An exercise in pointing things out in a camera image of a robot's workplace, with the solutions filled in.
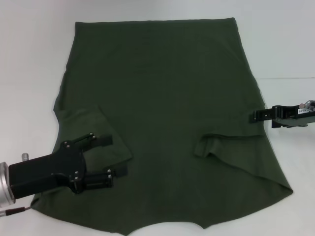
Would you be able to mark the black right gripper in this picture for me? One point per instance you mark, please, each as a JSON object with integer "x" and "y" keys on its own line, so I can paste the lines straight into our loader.
{"x": 290, "y": 118}

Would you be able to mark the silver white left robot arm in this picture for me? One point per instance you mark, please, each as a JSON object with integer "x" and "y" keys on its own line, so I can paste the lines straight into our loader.
{"x": 6, "y": 184}

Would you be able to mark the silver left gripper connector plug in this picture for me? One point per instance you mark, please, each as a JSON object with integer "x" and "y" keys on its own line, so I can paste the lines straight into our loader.
{"x": 25, "y": 157}

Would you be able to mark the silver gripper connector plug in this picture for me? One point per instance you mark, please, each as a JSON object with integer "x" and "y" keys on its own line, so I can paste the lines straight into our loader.
{"x": 25, "y": 157}
{"x": 308, "y": 105}

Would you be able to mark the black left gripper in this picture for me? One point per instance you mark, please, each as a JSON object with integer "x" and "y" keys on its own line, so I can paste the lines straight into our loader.
{"x": 46, "y": 170}

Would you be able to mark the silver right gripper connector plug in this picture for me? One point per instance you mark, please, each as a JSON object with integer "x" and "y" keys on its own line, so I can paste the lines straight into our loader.
{"x": 308, "y": 105}

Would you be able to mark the dark green t-shirt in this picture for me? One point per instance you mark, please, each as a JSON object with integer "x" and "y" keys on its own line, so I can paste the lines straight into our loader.
{"x": 160, "y": 98}

